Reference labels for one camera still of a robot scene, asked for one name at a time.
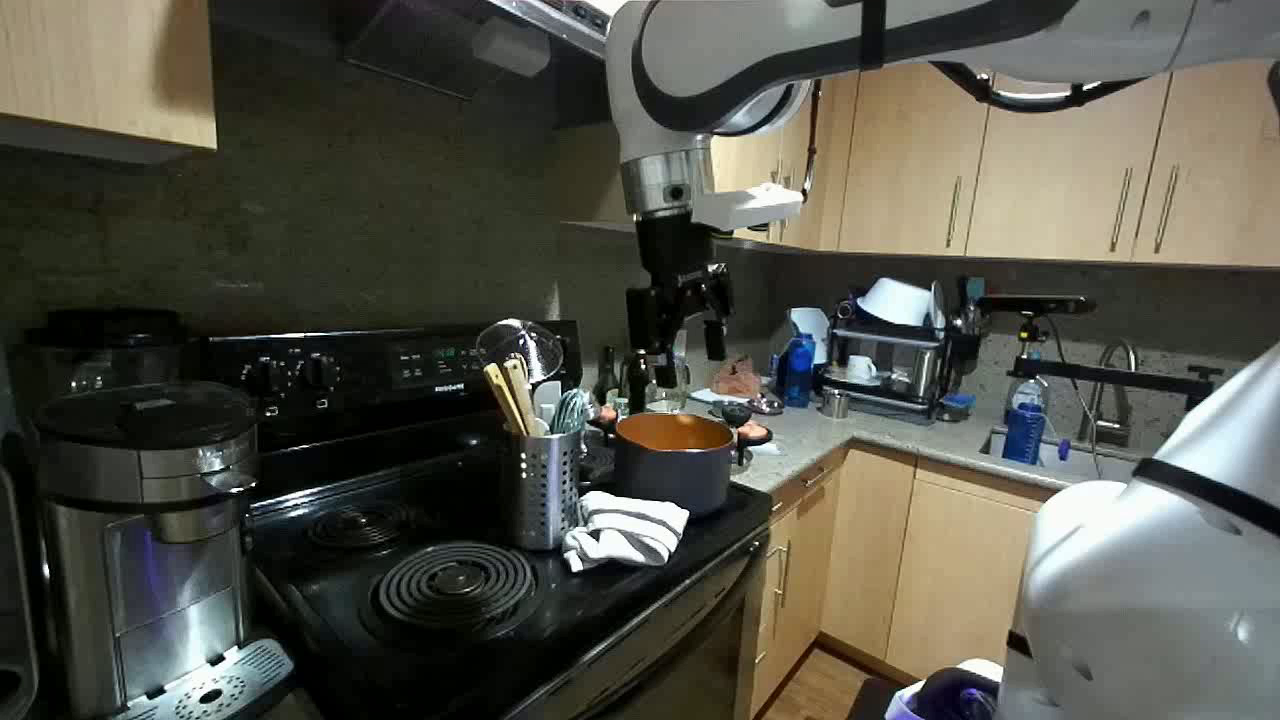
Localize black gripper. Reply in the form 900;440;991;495
624;212;736;393

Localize white striped towel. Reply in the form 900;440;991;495
557;487;693;576

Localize dark pot orange inside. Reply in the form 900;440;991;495
590;404;776;520

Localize blue jug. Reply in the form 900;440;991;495
776;326;821;412

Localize teal spatula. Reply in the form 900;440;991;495
549;384;590;440

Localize steel ladle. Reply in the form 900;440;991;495
470;314;572;393

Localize wooden spoon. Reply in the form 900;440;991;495
501;352;539;435
481;359;525;440

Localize steel utensil holder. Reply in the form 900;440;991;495
501;428;588;554

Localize metal dish rack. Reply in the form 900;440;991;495
824;310;954;420

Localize white bowl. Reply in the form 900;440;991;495
851;271;948;331

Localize light wood lower cabinets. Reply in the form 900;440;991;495
743;445;1058;714

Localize large coil burner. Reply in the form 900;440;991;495
371;535;536;632

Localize blue bottle white cap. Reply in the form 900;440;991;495
1001;377;1050;468

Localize small coil burner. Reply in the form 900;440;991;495
301;501;410;551

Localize light wood upper cabinet row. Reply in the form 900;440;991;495
557;56;1280;271

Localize black electric stove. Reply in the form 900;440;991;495
196;314;776;720

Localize black range hood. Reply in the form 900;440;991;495
211;0;633;133

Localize chrome faucet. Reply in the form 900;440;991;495
1076;334;1145;453

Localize steel coffee maker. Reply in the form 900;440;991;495
32;381;296;720

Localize single light wood upper cabinet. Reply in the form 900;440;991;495
0;0;220;166

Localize silver oven handle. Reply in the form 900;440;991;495
504;528;772;720

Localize short black mount bar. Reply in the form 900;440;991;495
973;289;1094;323

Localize long black mount bar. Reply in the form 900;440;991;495
1007;357;1229;404

